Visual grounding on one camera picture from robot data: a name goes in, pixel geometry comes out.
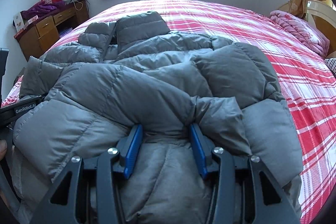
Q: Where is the grey puffer jacket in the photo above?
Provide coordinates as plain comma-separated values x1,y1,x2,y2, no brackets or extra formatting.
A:
10,12,303,223

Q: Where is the red plaid bed sheet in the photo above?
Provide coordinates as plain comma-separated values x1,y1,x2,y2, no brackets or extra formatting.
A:
1,0,336,224

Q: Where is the striped pillow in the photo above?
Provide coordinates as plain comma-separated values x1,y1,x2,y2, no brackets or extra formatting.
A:
325,57,336,75

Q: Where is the wooden desk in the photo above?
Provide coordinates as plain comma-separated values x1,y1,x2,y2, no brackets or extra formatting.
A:
15,0,89,59

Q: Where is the left hand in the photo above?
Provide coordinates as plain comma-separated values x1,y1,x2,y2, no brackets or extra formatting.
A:
0,140,7,160

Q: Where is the white box on desk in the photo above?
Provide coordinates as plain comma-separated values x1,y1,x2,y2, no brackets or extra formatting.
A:
13,12,26,32

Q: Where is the purple garment on desk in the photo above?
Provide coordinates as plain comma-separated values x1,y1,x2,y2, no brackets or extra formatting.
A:
21,1,66,20

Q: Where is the wooden headboard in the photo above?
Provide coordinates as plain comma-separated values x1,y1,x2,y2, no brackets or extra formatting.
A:
306,0,335,58

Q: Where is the pink folded quilt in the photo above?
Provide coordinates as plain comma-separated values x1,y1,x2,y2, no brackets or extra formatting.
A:
270,10,330,58

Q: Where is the flat red box on desk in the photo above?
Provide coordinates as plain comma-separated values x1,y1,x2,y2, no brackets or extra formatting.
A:
13,15,39,39

